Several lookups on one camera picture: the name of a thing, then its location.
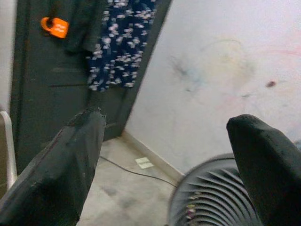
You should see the navy white floral dress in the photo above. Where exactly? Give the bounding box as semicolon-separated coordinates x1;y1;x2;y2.
86;0;158;92

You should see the black round fan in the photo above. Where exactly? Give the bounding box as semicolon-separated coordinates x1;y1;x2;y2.
168;153;263;226

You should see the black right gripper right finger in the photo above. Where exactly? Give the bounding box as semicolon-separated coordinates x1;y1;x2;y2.
226;114;301;226

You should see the thin black floor cable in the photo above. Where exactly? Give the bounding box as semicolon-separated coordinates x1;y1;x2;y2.
98;155;178;189

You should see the white chair frame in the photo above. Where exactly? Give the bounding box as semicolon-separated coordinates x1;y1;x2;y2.
0;110;18;189

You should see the small pale paper slip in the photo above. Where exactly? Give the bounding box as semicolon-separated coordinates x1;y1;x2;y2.
135;157;155;170

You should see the dark grey hanging garment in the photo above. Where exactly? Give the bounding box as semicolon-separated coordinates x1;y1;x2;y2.
48;0;109;54

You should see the dark grey door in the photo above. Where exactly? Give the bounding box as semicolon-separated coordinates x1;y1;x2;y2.
10;0;174;175

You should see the orange door tag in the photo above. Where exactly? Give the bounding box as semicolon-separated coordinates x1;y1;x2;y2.
40;16;70;39

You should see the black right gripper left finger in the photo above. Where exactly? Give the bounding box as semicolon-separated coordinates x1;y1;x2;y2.
0;109;107;226

